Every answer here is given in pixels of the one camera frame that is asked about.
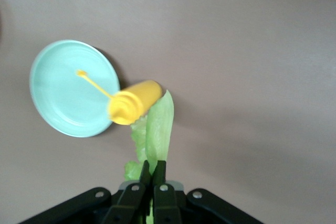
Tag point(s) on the brown table cover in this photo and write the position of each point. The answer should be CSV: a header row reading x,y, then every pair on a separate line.
x,y
236,77

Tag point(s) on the yellow mustard squeeze bottle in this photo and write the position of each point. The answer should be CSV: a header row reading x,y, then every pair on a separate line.
x,y
136,98

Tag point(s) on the mint green plate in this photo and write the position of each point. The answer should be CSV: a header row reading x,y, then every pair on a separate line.
x,y
65,103

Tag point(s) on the green lettuce leaf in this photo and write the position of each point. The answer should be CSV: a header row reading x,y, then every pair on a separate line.
x,y
160,129

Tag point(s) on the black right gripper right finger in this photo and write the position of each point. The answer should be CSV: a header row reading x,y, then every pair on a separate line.
x,y
165,203

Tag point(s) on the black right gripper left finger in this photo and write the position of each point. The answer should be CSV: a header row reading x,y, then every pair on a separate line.
x,y
126,203

